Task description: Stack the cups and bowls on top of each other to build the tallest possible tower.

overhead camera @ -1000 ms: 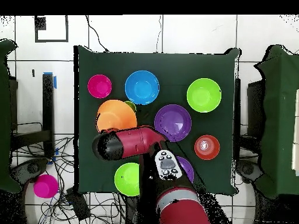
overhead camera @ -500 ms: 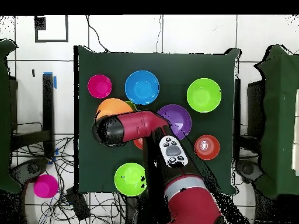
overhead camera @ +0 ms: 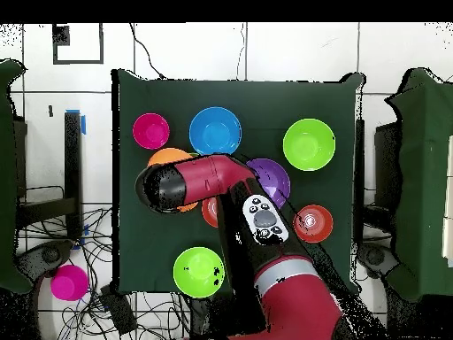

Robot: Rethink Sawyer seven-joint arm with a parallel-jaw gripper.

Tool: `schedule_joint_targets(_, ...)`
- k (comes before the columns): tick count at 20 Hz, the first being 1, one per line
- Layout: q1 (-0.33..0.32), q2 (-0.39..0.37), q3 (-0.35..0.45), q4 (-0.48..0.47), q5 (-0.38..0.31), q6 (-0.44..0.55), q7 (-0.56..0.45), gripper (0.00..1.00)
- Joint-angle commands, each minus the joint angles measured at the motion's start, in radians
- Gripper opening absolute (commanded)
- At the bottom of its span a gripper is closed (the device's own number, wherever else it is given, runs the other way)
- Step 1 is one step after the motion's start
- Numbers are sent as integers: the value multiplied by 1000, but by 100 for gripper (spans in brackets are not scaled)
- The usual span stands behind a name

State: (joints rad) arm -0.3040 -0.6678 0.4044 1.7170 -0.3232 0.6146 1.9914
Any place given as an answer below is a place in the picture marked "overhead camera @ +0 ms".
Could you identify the pink plastic bowl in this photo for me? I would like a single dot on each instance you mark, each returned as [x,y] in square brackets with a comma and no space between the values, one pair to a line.
[151,131]

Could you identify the orange-red plastic bowl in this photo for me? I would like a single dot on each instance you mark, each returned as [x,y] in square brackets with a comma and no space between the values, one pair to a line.
[318,230]
[209,212]

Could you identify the grey square floor frame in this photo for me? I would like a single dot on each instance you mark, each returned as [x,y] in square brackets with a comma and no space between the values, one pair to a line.
[78,62]

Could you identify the large orange plastic bowl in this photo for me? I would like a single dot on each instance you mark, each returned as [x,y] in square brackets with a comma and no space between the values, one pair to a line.
[168,156]

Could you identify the green plastic bowl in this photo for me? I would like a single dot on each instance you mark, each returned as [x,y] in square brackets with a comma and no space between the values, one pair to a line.
[309,144]
[196,272]

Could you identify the pink plastic cup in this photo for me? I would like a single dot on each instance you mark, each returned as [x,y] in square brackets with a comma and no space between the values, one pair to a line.
[69,283]

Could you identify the green cloth side table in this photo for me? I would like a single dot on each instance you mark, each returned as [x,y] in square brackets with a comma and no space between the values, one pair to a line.
[7,141]
[424,177]

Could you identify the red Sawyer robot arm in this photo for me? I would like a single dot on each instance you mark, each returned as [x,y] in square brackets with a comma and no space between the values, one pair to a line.
[212,177]

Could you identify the blue plastic bowl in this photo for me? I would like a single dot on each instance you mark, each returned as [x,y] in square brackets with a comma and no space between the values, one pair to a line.
[215,131]

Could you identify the purple plastic bowl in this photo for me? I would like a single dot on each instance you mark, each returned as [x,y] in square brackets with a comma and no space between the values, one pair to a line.
[274,177]

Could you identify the small black floor object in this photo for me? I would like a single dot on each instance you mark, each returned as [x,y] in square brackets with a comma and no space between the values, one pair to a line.
[51,111]

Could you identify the black pedestal foot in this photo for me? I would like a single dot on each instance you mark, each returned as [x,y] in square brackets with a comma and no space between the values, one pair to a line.
[375,256]
[49,255]

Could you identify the dark green tablecloth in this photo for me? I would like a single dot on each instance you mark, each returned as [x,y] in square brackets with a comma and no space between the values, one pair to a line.
[247,102]

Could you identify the black post with blue tape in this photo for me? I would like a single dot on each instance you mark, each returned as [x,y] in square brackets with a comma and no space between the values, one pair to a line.
[72,156]

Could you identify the black power brick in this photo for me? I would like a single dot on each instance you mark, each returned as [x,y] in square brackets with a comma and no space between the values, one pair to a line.
[118,311]

